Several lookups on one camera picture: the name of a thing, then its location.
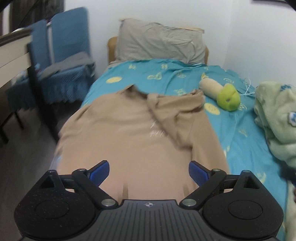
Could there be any grey pillow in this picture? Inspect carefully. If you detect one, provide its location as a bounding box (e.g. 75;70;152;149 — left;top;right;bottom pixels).
115;18;209;64

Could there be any tan t-shirt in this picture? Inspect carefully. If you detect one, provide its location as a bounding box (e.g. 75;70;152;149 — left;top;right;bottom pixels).
56;86;229;201

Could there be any grey cloth on chair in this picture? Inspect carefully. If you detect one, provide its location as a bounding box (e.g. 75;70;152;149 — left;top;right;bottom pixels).
40;52;95;79

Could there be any pale green fleece blanket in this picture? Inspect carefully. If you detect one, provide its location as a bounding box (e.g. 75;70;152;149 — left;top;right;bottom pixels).
254;81;295;167

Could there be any white desk with black legs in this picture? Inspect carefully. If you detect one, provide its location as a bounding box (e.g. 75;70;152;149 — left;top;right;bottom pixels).
1;28;59;142

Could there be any green plush toy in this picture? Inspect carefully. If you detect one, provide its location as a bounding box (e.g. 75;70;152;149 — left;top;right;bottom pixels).
199;77;241;111

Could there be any white cable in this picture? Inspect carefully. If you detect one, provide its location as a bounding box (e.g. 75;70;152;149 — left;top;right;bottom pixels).
239;77;256;96

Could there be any blue covered chair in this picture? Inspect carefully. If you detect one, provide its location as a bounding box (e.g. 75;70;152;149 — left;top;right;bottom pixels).
5;6;96;110

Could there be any turquoise patterned bed sheet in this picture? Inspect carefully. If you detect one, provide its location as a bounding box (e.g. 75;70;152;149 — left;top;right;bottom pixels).
49;58;292;241

